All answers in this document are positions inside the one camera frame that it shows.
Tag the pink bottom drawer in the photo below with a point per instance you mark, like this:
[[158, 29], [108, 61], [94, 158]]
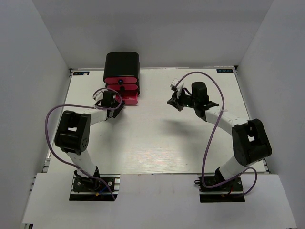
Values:
[[129, 97]]

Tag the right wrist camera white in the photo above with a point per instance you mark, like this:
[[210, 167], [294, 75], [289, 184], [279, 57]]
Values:
[[176, 86]]

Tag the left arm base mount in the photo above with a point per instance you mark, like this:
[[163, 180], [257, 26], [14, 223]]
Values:
[[88, 189]]

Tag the blue corner label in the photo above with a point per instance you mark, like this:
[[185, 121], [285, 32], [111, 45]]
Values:
[[81, 73], [225, 70]]

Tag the pink drawer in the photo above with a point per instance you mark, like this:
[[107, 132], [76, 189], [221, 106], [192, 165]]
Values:
[[129, 97], [123, 87], [121, 80]]

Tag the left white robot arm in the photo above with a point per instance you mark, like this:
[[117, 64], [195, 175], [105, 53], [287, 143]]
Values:
[[73, 132]]

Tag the right blue corner label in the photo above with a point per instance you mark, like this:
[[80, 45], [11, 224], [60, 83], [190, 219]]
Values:
[[225, 70]]

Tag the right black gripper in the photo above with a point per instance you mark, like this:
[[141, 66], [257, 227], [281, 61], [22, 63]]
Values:
[[176, 102]]

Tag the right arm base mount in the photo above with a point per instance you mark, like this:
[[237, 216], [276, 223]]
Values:
[[230, 192]]

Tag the black drawer cabinet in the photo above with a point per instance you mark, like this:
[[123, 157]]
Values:
[[122, 64]]

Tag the left blue corner label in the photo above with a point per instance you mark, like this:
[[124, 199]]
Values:
[[81, 73]]

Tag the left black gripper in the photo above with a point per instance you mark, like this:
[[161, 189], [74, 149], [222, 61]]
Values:
[[117, 111]]

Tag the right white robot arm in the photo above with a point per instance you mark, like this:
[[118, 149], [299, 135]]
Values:
[[250, 141]]

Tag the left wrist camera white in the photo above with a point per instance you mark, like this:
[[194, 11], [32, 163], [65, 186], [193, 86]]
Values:
[[98, 95]]

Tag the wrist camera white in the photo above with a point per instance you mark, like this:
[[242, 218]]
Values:
[[98, 95], [176, 86]]

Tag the pink top drawer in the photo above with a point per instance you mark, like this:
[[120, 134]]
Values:
[[121, 80]]

